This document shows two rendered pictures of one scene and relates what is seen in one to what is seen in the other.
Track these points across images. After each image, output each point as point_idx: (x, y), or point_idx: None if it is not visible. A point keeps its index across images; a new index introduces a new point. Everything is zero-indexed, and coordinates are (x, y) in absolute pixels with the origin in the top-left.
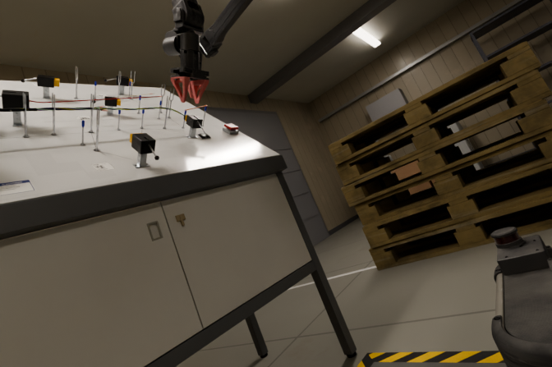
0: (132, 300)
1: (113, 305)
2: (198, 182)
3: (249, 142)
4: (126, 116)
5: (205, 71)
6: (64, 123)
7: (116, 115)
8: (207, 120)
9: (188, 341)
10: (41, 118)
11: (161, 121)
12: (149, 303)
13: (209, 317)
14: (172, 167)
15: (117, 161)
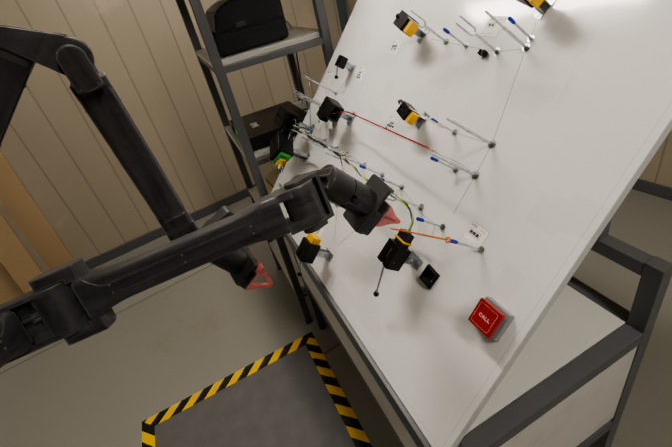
0: (328, 308)
1: (323, 299)
2: (336, 316)
3: (462, 376)
4: (430, 136)
5: (235, 282)
6: (369, 132)
7: (423, 127)
8: (537, 238)
9: (347, 353)
10: (369, 111)
11: (444, 183)
12: (333, 318)
13: (356, 365)
14: (333, 283)
15: (328, 233)
